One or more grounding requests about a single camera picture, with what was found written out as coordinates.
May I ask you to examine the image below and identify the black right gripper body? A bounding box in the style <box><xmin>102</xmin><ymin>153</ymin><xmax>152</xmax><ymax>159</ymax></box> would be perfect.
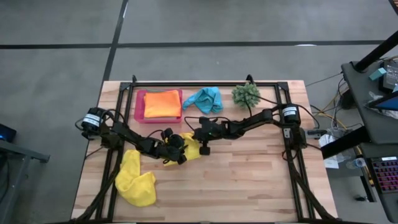
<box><xmin>193</xmin><ymin>117</ymin><xmax>234</xmax><ymax>146</ymax></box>

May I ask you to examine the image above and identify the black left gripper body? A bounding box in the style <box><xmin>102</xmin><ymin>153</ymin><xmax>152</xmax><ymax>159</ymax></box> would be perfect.
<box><xmin>155</xmin><ymin>128</ymin><xmax>187</xmax><ymax>160</ymax></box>

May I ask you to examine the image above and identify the yellow microfiber towel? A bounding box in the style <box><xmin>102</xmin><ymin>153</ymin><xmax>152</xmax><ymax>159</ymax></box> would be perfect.
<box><xmin>164</xmin><ymin>131</ymin><xmax>203</xmax><ymax>167</ymax></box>
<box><xmin>114</xmin><ymin>149</ymin><xmax>157</xmax><ymax>207</ymax></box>

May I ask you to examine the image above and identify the orange microfiber towel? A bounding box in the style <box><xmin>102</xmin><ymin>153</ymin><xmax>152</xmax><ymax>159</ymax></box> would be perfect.
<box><xmin>143</xmin><ymin>90</ymin><xmax>183</xmax><ymax>119</ymax></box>

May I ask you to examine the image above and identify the blue microfiber towel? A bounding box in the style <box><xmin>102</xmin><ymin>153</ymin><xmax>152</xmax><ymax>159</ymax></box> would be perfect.
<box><xmin>182</xmin><ymin>86</ymin><xmax>224</xmax><ymax>115</ymax></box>

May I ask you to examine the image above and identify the green artificial plant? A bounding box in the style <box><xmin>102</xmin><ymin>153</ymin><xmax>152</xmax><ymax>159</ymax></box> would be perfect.
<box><xmin>231</xmin><ymin>82</ymin><xmax>262</xmax><ymax>111</ymax></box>

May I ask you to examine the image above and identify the pink plastic bin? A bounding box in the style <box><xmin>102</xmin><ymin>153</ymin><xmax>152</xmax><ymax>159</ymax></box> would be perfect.
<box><xmin>134</xmin><ymin>88</ymin><xmax>183</xmax><ymax>124</ymax></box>

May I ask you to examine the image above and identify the black power strip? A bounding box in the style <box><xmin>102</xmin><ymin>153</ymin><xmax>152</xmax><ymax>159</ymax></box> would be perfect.
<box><xmin>307</xmin><ymin>129</ymin><xmax>328</xmax><ymax>139</ymax></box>

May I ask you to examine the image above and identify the white paper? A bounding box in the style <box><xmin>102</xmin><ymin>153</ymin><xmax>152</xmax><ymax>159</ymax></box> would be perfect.
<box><xmin>318</xmin><ymin>133</ymin><xmax>343</xmax><ymax>170</ymax></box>

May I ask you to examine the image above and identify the black support beam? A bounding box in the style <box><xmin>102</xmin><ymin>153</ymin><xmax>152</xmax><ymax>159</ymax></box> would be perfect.
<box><xmin>320</xmin><ymin>126</ymin><xmax>371</xmax><ymax>160</ymax></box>

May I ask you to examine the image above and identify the clear plastic bottle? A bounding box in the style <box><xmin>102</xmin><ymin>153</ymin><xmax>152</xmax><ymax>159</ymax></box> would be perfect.
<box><xmin>346</xmin><ymin>157</ymin><xmax>368</xmax><ymax>170</ymax></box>

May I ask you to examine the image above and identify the dark grey side desk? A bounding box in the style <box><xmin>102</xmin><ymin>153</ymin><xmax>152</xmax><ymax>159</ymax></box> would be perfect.
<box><xmin>341</xmin><ymin>60</ymin><xmax>398</xmax><ymax>146</ymax></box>

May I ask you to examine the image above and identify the grey metal desk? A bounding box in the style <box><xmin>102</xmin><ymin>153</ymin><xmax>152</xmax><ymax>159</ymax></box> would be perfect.
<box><xmin>0</xmin><ymin>139</ymin><xmax>50</xmax><ymax>224</ymax></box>

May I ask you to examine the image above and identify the black device with blue light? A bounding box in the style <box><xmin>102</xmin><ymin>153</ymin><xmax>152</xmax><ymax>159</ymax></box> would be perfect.
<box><xmin>0</xmin><ymin>123</ymin><xmax>17</xmax><ymax>143</ymax></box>

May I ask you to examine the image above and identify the teal block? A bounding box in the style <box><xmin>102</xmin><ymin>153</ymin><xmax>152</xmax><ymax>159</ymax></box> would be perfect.
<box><xmin>369</xmin><ymin>67</ymin><xmax>387</xmax><ymax>82</ymax></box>

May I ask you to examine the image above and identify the tablet with blue screen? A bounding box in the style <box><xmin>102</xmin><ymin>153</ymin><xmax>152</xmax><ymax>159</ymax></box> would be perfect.
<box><xmin>366</xmin><ymin>90</ymin><xmax>398</xmax><ymax>112</ymax></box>

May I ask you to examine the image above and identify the backlit keyboard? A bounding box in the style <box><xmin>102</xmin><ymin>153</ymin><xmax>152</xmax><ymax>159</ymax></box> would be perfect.
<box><xmin>369</xmin><ymin>155</ymin><xmax>398</xmax><ymax>194</ymax></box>

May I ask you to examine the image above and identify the black pole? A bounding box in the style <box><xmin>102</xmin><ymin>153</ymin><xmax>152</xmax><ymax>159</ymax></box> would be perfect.
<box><xmin>354</xmin><ymin>30</ymin><xmax>398</xmax><ymax>72</ymax></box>

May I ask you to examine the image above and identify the black electronic device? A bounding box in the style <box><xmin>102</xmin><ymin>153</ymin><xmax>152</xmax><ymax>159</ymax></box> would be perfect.
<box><xmin>382</xmin><ymin>60</ymin><xmax>398</xmax><ymax>91</ymax></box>

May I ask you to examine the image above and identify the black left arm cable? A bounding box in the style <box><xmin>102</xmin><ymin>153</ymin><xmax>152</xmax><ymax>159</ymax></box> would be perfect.
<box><xmin>74</xmin><ymin>108</ymin><xmax>166</xmax><ymax>141</ymax></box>

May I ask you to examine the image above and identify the black aluminium table frame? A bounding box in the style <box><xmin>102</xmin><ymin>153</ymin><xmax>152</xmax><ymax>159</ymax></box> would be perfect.
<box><xmin>70</xmin><ymin>74</ymin><xmax>341</xmax><ymax>224</ymax></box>

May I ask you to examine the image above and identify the yellow cable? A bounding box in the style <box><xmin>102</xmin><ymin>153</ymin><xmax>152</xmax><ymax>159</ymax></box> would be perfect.
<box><xmin>320</xmin><ymin>93</ymin><xmax>348</xmax><ymax>132</ymax></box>

